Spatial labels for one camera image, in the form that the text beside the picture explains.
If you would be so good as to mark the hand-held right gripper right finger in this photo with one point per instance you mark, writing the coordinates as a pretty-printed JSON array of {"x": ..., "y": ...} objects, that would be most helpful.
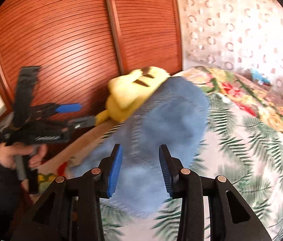
[{"x": 166, "y": 170}]

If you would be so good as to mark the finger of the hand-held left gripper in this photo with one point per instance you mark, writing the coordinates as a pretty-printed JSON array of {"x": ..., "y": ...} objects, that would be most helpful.
[
  {"x": 83, "y": 121},
  {"x": 67, "y": 108}
]

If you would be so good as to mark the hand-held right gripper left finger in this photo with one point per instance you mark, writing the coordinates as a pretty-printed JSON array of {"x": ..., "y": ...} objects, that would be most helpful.
[{"x": 115, "y": 170}]

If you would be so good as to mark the blue denim pants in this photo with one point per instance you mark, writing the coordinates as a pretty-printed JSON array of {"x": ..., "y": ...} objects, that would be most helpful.
[{"x": 156, "y": 120}]

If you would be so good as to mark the person's left hand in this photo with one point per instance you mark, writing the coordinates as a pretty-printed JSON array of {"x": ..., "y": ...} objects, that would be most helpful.
[{"x": 6, "y": 155}]

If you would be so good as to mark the yellow plush toy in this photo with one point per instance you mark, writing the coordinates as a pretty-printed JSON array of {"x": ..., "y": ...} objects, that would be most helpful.
[{"x": 131, "y": 87}]

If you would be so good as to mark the palm leaf print sheet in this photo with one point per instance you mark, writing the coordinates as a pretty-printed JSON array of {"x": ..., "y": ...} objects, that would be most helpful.
[{"x": 244, "y": 160}]

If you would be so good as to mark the floral blanket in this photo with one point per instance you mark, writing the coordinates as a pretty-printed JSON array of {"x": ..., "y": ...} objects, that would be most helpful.
[{"x": 269, "y": 110}]

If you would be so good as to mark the small blue toy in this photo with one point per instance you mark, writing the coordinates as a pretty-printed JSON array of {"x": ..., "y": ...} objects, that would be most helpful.
[{"x": 259, "y": 76}]

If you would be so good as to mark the white circle pattern curtain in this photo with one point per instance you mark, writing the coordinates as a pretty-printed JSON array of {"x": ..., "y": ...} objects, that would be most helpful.
[{"x": 231, "y": 30}]

